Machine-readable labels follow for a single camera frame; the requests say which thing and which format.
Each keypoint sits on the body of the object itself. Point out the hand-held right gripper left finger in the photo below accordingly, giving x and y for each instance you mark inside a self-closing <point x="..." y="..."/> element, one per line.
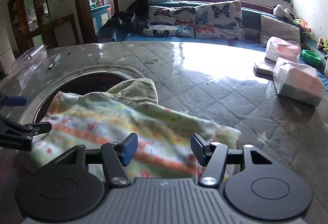
<point x="129" y="149"/>

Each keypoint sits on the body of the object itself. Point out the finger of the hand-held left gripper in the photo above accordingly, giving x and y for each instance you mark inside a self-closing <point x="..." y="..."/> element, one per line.
<point x="15" y="101"/>
<point x="20" y="134"/>

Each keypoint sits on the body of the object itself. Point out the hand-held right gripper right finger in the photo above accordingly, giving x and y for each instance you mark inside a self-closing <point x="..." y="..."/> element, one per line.
<point x="199" y="149"/>

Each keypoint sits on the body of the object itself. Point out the green floral patterned garment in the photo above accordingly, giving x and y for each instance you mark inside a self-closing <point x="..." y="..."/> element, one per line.
<point x="158" y="126"/>

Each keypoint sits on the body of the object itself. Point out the clear plastic container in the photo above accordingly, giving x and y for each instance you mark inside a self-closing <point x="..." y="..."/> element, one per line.
<point x="37" y="51"/>

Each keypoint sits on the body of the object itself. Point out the dark pen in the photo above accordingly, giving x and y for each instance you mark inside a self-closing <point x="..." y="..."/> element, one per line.
<point x="54" y="61"/>

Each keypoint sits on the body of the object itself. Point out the wooden framed board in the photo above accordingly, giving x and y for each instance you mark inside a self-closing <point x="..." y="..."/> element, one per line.
<point x="61" y="31"/>

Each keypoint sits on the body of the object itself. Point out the small flat box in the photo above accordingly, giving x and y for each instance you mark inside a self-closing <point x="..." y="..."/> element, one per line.
<point x="264" y="67"/>

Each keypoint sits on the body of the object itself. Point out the blue jeans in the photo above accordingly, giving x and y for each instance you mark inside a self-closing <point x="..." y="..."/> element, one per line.
<point x="109" y="34"/>

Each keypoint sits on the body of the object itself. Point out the large pink tissue pack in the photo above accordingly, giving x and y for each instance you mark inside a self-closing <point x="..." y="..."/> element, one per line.
<point x="294" y="80"/>

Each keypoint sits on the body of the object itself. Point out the blue cabinet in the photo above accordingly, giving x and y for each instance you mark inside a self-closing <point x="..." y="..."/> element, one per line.
<point x="101" y="15"/>

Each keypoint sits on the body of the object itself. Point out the flat butterfly print pillow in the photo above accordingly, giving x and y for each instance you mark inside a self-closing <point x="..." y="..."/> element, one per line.
<point x="166" y="31"/>

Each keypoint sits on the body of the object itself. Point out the black white bag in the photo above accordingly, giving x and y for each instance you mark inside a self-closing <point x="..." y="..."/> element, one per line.
<point x="123" y="21"/>

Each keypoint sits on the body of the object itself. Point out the small pink tissue pack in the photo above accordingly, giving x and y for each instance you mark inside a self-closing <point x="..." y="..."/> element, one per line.
<point x="281" y="48"/>

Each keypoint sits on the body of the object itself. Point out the large butterfly print pillow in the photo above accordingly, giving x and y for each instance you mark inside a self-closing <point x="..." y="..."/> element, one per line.
<point x="217" y="19"/>

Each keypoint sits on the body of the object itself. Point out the blue cushioned bench sofa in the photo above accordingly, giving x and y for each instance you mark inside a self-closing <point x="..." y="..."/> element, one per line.
<point x="252" y="21"/>

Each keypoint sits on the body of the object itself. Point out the black backpack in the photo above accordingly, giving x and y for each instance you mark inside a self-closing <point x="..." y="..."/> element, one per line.
<point x="139" y="11"/>

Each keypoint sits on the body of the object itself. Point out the long butterfly print pillow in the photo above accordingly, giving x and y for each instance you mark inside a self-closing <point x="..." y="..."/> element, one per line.
<point x="169" y="14"/>

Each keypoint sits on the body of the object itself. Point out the grey white pillow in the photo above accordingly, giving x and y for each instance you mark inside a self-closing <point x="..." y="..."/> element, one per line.
<point x="279" y="29"/>

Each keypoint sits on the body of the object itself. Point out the green plastic bowl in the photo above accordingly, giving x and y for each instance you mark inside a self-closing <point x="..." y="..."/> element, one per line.
<point x="311" y="56"/>

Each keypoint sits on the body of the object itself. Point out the white black plush toy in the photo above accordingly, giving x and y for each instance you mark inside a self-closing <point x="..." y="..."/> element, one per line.
<point x="279" y="10"/>

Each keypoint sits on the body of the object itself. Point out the pink plush toy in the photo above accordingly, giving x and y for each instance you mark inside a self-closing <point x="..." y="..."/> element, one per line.
<point x="303" y="24"/>

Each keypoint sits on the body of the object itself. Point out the brown green plush toy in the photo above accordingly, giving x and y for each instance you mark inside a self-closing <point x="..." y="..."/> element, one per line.
<point x="324" y="44"/>

